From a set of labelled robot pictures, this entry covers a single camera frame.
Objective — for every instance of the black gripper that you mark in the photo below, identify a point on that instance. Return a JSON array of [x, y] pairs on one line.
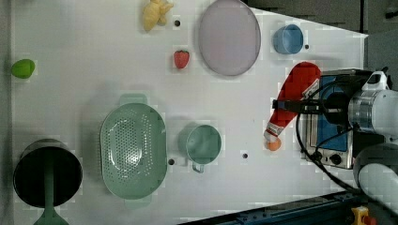
[[335, 107]]

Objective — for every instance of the red plush ketchup bottle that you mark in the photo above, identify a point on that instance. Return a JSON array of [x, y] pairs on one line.
[[301, 80]]

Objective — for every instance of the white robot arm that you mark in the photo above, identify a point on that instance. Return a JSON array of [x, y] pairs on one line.
[[370, 109]]

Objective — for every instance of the green plastic strainer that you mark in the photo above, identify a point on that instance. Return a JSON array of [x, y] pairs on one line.
[[133, 151]]

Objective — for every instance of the silver toaster oven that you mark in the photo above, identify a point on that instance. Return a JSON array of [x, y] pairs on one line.
[[330, 144]]

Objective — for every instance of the blue plastic cup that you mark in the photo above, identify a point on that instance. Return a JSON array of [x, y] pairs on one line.
[[288, 39]]

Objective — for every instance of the lilac round plate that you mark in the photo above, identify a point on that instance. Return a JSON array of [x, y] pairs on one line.
[[229, 37]]

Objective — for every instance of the green plastic mug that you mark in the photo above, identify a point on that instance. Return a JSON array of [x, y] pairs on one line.
[[201, 144]]

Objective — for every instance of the red plush strawberry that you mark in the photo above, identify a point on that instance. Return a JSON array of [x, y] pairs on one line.
[[181, 59]]

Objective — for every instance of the yellow plush banana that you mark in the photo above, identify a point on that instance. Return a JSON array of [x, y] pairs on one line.
[[154, 13]]

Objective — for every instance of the green plastic ladle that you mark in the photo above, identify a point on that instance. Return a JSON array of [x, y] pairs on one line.
[[49, 215]]

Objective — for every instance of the black cooking pot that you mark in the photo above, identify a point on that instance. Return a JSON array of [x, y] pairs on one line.
[[37, 162]]

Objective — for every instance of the green plush lime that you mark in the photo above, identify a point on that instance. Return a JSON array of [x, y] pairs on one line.
[[23, 69]]

